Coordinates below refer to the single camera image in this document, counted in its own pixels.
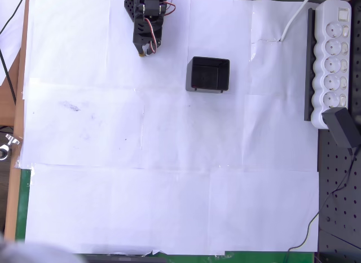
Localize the black square bin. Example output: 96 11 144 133
185 56 231 94

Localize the white paper table cover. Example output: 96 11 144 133
18 0 321 255

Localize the metal clamp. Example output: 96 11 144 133
0 133 20 161

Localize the dark grey shelf bar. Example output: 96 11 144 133
303 8 316 122

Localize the white power strip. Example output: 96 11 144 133
310 0 353 130

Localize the green cutting mat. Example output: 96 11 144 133
15 168 315 263

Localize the black power adapter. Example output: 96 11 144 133
321 107 361 148

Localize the dark grey flat device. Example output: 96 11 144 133
83 253 167 263

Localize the blurred grey object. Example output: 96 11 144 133
0 231 82 263

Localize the black pegboard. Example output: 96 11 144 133
315 0 361 263

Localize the white power cable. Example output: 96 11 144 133
279 0 339 42

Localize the thin black adapter cable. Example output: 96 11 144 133
281 147 358 263

